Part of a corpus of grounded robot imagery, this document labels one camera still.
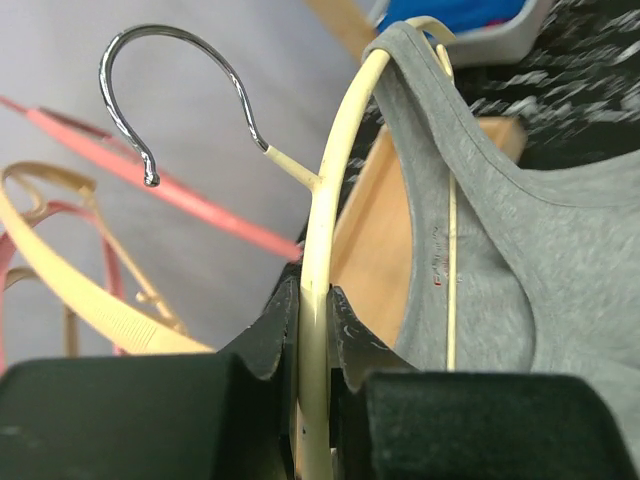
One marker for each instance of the light wooden hanger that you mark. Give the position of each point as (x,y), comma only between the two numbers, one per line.
(33,323)

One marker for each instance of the pink hanger with striped top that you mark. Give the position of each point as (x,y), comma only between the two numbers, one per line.
(113,279)

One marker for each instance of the blue folded cloth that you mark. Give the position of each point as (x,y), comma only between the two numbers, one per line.
(458,15)

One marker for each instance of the wooden clothes rack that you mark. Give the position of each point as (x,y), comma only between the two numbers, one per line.
(372,250)

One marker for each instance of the cream hanger with grey top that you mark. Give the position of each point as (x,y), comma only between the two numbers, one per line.
(325,186)

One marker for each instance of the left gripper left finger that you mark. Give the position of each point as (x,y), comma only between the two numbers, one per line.
(195,416)

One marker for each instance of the grey tank top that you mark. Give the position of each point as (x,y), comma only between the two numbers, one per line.
(546,262)

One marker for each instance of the grey side basket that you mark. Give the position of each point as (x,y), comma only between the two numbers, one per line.
(503,44)

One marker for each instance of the wooden hanger with blue top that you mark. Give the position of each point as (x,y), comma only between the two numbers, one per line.
(142,323)

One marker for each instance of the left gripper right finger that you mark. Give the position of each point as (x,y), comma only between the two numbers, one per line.
(390,421)

